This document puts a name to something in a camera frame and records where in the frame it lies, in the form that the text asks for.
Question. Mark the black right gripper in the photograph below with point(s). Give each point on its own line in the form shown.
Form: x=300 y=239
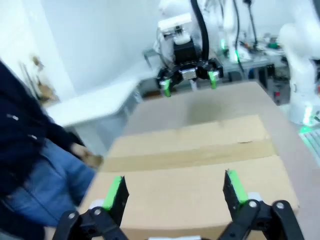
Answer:
x=186 y=53

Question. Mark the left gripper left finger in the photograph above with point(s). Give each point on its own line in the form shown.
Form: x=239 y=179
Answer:
x=117 y=200

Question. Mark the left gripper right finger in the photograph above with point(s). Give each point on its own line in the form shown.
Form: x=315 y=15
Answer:
x=235 y=197

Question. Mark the brown cardboard box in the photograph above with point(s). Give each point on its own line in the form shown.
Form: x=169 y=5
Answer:
x=187 y=190

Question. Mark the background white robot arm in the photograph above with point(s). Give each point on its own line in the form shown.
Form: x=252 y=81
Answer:
x=228 y=20

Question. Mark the person's left forearm dark sleeve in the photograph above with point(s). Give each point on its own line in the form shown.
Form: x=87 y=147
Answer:
x=60 y=130

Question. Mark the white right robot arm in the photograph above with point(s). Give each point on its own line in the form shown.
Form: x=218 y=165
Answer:
x=300 y=75

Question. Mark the person's left hand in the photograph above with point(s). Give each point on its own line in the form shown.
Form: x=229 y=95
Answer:
x=81 y=151

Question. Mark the cluttered workbench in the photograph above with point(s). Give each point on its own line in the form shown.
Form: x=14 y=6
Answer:
x=260 y=58

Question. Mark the black tripod stand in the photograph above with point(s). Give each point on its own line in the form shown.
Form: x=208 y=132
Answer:
x=253 y=25

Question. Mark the white side table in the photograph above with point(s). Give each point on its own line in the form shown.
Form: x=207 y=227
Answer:
x=95 y=105

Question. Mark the person in dark jacket, jeans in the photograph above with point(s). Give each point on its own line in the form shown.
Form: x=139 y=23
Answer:
x=25 y=130

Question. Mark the brown cardboard pieces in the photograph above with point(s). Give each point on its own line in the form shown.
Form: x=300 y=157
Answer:
x=46 y=92

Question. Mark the grey metal frame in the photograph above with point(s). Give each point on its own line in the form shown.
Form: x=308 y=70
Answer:
x=147 y=56

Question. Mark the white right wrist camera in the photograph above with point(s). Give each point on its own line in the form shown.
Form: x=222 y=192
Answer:
x=175 y=26

